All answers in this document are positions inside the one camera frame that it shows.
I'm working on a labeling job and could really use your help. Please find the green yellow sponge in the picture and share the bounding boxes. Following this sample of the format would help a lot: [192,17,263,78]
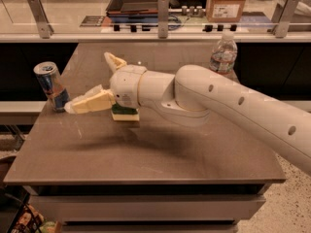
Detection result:
[111,103,139,121]

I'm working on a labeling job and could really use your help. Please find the dark open tray box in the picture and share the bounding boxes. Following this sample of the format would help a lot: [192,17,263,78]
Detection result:
[106,0,157,16]

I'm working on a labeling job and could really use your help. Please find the right metal glass bracket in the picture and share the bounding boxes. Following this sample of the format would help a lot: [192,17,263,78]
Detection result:
[271,0,299,38]

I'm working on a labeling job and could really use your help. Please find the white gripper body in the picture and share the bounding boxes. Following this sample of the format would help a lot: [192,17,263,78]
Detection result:
[110,65,147,109]

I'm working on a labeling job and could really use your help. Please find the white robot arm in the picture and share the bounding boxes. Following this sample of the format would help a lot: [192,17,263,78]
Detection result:
[65,52,311,175]

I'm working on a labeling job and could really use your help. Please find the left metal glass bracket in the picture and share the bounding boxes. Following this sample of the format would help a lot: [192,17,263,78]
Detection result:
[27,0,53,39]

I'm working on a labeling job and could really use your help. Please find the middle metal glass bracket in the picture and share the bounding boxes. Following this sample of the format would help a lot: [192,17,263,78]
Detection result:
[157,0,169,39]

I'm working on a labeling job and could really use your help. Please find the clear plastic water bottle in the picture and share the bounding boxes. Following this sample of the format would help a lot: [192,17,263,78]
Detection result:
[209,31,237,75]

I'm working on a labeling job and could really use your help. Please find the glass barrier panel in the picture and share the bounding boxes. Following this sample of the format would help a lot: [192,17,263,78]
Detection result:
[0,0,311,36]

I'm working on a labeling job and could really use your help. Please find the black wire basket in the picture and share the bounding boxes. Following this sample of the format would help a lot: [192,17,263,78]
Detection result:
[0,190,44,233]

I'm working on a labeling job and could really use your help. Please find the blue silver redbull can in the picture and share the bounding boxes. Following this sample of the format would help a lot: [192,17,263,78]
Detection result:
[33,61,69,113]

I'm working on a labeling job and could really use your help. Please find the brown cardboard box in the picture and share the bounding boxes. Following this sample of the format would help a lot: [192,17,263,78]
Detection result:
[206,0,246,22]

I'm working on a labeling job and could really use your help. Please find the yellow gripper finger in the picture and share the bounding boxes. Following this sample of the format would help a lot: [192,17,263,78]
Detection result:
[64,84,116,114]
[104,52,127,73]

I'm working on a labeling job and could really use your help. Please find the white bin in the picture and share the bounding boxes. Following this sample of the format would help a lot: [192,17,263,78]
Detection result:
[278,0,311,24]

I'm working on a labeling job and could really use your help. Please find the metal glass bracket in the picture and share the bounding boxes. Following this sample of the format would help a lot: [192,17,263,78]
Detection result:
[27,0,53,39]
[157,0,169,39]
[271,0,299,38]

